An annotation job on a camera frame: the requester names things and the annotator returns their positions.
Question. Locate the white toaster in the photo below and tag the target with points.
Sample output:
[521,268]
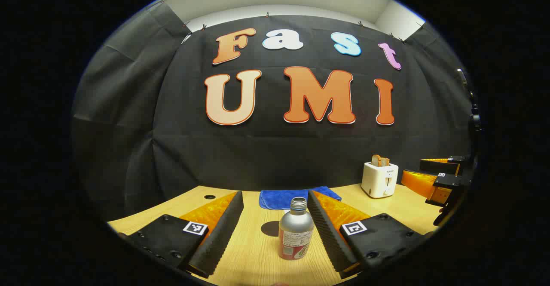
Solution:
[378,180]

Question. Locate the blue towel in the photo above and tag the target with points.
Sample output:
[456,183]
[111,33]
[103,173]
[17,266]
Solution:
[279,199]

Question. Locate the black backdrop cloth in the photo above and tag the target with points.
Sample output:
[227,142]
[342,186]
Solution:
[300,148]

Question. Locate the toast slice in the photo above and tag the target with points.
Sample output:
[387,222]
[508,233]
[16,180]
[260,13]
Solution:
[377,160]
[385,162]

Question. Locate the dark round coaster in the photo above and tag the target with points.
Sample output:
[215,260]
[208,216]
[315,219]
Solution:
[268,229]

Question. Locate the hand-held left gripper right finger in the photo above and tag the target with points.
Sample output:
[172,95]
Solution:
[328,238]

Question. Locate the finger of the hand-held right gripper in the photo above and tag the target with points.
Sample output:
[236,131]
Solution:
[434,166]
[447,180]

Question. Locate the silver water bottle red label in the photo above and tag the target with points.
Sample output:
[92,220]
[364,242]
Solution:
[296,230]

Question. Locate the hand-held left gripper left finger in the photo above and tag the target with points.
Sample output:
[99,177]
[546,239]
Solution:
[223,234]

